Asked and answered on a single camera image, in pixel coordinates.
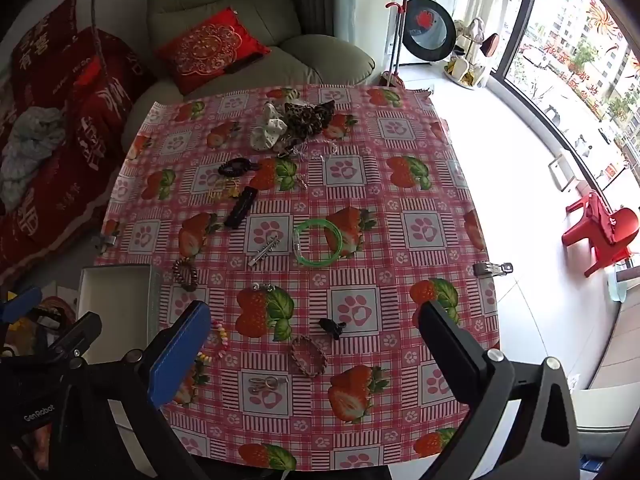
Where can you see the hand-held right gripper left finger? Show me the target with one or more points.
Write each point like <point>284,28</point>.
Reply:
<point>184,356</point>

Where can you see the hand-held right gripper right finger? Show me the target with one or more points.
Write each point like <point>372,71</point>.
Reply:
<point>440,332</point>

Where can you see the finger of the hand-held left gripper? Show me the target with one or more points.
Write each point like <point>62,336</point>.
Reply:
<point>75,332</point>
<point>21,305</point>

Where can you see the white cardboard box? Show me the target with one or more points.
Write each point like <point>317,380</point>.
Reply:
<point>115,305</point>

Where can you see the small black claw clip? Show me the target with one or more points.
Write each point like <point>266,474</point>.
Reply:
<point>332,327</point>

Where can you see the silver metal hair clip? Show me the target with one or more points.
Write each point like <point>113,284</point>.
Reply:
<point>264,255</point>

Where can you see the black long barrette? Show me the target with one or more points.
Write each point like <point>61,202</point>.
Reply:
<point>239,208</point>

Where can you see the strawberry printed pink tablecloth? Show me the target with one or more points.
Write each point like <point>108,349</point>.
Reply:
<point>380,280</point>

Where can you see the metal tablecloth clip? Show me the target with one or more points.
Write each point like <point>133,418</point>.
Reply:
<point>492,268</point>
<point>107,241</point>

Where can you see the silver metal rings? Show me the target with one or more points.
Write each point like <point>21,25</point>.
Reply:
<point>265,385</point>

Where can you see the red printed blanket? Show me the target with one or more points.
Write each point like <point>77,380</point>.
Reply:
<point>60,170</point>

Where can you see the grey knitted cloth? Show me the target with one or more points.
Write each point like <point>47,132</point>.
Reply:
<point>32,145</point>

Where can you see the red plastic chair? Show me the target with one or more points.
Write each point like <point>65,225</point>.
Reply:
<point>600,230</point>

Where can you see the black oval hair claw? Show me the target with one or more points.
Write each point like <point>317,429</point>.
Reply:
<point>236,166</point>

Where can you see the small white box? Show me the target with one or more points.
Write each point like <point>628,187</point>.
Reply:
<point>562,172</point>

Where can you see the white dotted scrunchie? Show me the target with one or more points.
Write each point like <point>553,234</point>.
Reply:
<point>267,125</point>

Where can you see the leopard print scrunchie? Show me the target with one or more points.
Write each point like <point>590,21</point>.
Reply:
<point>305,117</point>

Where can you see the red printed pillow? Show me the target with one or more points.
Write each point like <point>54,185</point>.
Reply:
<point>45,35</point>

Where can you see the white shoe rack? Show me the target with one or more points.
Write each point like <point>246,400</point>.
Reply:
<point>467,55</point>

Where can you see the gooseneck phone holder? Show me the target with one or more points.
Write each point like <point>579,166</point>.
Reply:
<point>95,25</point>

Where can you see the beige armchair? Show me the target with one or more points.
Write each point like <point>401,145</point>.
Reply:
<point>310,55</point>

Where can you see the red embroidered cushion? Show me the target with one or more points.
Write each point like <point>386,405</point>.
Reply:
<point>212,47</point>

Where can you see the white washing machine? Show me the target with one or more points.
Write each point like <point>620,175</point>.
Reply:
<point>425,20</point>

